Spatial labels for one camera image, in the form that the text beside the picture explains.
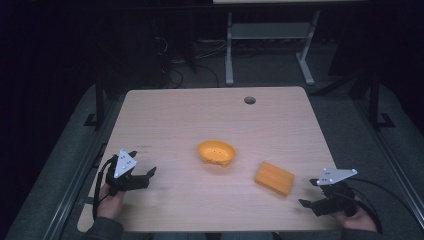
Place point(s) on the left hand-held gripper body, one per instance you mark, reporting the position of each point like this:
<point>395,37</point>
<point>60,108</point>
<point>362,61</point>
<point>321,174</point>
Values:
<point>124,166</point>

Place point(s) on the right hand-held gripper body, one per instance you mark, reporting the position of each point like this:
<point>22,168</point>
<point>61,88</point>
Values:
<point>335,203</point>

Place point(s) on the orange rectangular block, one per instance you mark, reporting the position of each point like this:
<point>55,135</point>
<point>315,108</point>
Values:
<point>275,178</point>

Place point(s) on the orange plastic bowl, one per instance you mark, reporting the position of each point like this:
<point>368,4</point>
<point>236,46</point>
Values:
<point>216,152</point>

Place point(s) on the person's right hand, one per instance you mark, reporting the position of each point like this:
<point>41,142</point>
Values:
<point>358,220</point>

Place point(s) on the person's left hand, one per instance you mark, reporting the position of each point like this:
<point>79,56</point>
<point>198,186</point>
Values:
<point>110,205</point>

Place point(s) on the black metal stand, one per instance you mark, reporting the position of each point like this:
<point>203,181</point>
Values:
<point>375,100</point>
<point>99,100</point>

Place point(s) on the grey metal rail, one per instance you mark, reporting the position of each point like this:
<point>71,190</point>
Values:
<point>76,173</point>
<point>396,166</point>

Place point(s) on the white metal desk frame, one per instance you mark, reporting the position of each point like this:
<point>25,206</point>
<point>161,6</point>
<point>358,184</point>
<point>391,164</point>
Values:
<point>266,31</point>

